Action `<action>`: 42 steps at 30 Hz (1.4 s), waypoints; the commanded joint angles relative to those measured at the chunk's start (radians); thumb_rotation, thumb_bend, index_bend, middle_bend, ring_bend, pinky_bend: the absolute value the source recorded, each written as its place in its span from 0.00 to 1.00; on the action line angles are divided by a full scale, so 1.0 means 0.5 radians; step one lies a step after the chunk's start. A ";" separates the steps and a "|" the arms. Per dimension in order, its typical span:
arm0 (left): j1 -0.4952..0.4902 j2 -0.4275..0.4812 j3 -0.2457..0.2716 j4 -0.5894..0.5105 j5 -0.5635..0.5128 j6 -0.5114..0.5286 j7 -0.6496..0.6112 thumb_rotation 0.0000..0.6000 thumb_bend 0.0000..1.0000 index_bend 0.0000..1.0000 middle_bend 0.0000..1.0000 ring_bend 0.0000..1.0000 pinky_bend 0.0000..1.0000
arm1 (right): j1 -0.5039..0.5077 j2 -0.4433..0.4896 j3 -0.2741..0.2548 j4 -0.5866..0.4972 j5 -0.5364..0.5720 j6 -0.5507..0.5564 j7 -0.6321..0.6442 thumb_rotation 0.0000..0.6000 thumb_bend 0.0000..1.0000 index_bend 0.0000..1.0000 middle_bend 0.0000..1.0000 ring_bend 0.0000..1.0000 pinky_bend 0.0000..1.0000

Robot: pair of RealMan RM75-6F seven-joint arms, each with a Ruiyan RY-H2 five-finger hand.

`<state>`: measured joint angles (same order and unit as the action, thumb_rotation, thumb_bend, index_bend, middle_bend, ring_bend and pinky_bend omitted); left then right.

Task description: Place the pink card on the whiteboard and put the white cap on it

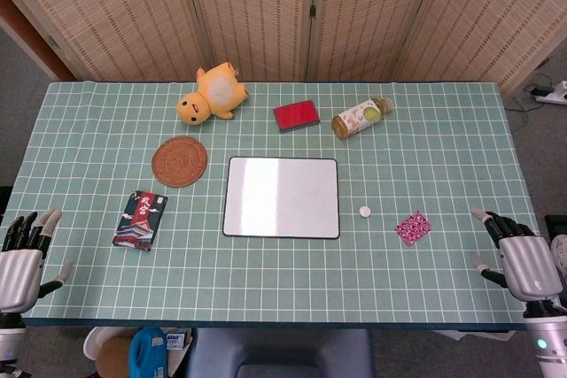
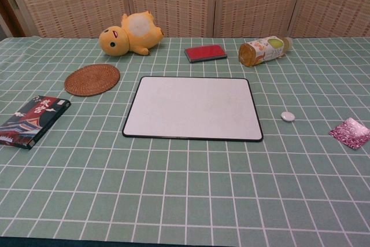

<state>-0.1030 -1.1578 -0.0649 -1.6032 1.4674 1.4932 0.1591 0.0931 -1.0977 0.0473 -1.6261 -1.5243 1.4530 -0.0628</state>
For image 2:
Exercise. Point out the small pink patterned packet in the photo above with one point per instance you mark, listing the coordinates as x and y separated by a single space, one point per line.
348 132

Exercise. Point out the white rectangular board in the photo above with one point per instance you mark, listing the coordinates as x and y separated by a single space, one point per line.
190 108

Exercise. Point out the small white round cap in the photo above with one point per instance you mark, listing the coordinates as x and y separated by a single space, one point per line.
287 116

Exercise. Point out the red ink stamp pad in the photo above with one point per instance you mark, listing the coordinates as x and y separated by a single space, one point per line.
205 51

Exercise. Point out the green checked tablecloth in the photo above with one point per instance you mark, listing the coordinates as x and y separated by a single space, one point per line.
185 186

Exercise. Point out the yellow plush toy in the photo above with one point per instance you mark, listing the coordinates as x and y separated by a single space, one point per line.
130 36

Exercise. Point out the green tea bottle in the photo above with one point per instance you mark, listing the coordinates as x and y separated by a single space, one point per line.
260 51

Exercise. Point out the round woven rattan coaster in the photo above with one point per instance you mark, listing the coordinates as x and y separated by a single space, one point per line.
92 79

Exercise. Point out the dark snack packet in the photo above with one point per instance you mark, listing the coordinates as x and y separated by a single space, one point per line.
31 119

